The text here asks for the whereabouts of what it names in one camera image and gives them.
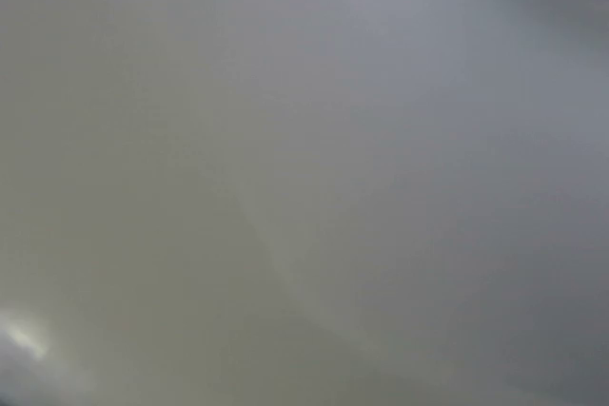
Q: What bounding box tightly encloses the white t shirt red print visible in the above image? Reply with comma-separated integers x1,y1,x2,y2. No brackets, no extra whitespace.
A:
1,0,608,405

